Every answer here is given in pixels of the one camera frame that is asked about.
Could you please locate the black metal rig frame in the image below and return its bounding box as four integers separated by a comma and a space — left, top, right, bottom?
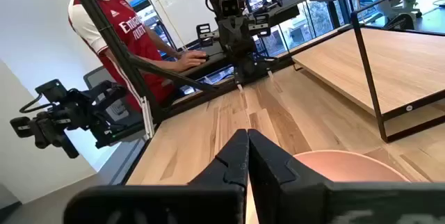
62, 0, 352, 124

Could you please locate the whiteboard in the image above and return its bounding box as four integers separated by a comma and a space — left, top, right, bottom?
145, 0, 241, 49

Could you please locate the person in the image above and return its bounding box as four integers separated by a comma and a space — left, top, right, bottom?
67, 0, 209, 113

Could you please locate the grey office chair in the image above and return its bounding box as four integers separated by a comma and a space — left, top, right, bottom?
82, 65, 145, 129

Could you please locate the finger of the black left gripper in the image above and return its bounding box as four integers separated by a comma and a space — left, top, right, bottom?
222, 31, 240, 60
238, 29, 257, 61

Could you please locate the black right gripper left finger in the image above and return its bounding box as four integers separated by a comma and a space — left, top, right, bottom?
63, 129, 250, 224

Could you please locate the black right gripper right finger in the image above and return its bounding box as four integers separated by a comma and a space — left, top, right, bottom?
248, 129, 445, 224

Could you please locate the grey desk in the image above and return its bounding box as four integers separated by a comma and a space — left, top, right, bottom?
159, 41, 241, 89

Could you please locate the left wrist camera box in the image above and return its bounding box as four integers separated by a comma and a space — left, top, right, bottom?
217, 0, 245, 18

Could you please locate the person's hand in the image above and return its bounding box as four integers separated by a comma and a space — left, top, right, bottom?
175, 49, 209, 72

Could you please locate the wooden shelf with black frame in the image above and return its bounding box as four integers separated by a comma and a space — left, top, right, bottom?
291, 0, 445, 144

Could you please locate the pink plate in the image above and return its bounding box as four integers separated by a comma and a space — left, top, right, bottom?
293, 149, 412, 183

